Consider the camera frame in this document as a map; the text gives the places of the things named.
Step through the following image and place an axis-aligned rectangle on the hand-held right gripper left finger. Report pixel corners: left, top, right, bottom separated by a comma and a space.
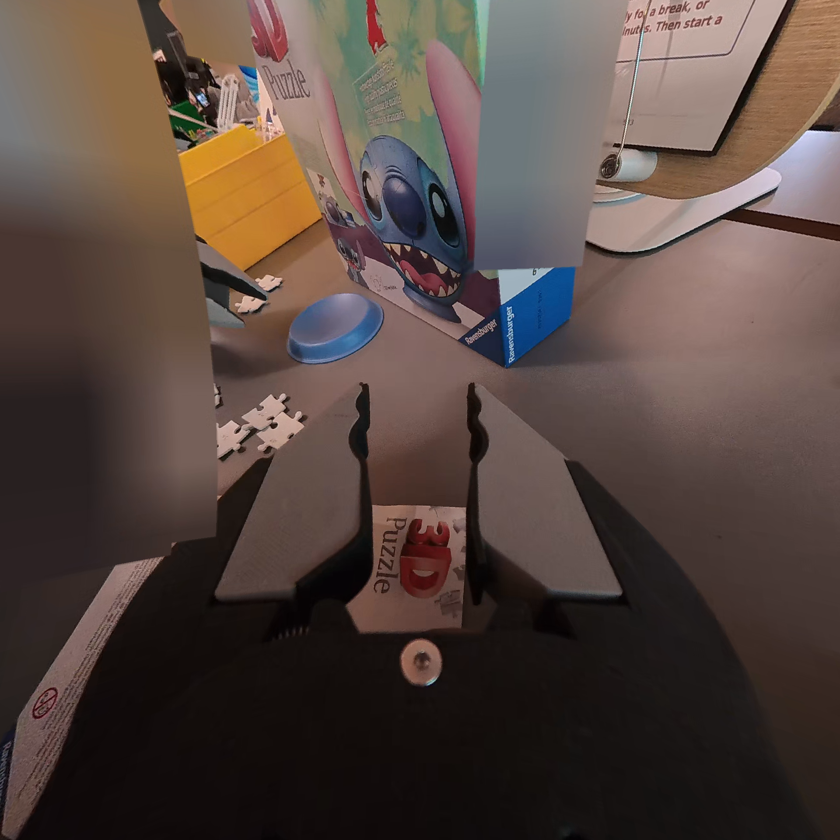
214, 382, 372, 603

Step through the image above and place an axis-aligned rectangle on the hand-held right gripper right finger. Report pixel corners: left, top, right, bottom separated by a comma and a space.
465, 382, 624, 606

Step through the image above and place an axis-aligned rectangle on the white instruction leaflet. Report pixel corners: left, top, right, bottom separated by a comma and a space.
0, 504, 468, 840

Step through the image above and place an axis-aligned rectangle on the blue round plastic puzzle stand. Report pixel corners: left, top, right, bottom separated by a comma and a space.
287, 293, 385, 365

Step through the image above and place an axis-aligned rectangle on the cartoon printed puzzle box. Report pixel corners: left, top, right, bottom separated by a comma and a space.
246, 0, 577, 368

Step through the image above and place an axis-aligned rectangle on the yellow storage box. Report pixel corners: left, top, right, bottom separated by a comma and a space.
178, 125, 324, 271

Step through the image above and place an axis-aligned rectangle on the green flat plate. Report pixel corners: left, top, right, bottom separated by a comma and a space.
169, 101, 221, 142

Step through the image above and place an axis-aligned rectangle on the white plastic lattice part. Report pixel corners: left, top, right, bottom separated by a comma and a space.
213, 72, 261, 129

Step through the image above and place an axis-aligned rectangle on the black toy robot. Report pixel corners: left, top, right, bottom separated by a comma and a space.
155, 29, 221, 109

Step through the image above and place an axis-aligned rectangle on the small white cylinder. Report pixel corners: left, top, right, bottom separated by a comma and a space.
596, 147, 658, 183

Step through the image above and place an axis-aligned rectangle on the wooden hoop stand white base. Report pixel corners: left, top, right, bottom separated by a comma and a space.
586, 0, 840, 253

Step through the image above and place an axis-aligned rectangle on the white printed sign board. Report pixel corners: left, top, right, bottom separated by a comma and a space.
613, 0, 791, 156

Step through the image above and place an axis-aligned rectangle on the thin metal wire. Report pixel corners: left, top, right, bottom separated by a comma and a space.
602, 0, 655, 156

